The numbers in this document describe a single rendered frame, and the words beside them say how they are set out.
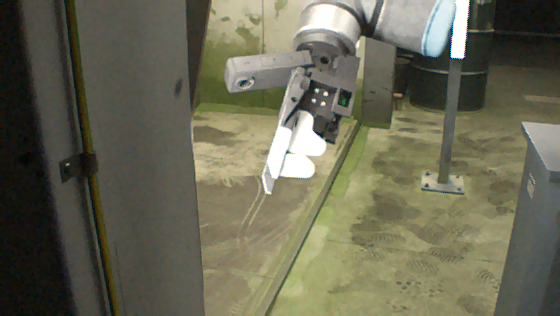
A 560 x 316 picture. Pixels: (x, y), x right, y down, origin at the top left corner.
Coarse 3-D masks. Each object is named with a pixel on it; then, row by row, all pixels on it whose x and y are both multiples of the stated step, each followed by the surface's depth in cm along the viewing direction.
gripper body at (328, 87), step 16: (304, 48) 66; (320, 48) 66; (336, 48) 65; (320, 64) 65; (336, 64) 66; (352, 64) 66; (288, 80) 65; (304, 80) 61; (320, 80) 61; (336, 80) 62; (352, 80) 64; (304, 96) 60; (320, 96) 62; (336, 96) 61; (352, 96) 61; (320, 112) 60; (336, 112) 60; (320, 128) 64; (336, 128) 63
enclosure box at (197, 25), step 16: (192, 0) 155; (208, 0) 154; (192, 16) 157; (208, 16) 155; (192, 32) 159; (192, 48) 161; (192, 64) 163; (192, 80) 164; (192, 96) 166; (192, 112) 167
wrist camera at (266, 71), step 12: (228, 60) 62; (240, 60) 62; (252, 60) 62; (264, 60) 63; (276, 60) 63; (288, 60) 63; (300, 60) 64; (312, 60) 64; (228, 72) 62; (240, 72) 61; (252, 72) 62; (264, 72) 63; (276, 72) 63; (288, 72) 64; (228, 84) 63; (240, 84) 63; (252, 84) 64; (264, 84) 65; (276, 84) 66
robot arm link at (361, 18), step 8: (312, 0) 69; (320, 0) 68; (328, 0) 67; (336, 0) 67; (344, 0) 67; (352, 0) 68; (360, 0) 69; (368, 0) 69; (376, 0) 69; (304, 8) 69; (344, 8) 67; (352, 8) 67; (360, 8) 69; (368, 8) 69; (360, 16) 69; (368, 16) 70; (360, 24) 68; (368, 24) 71
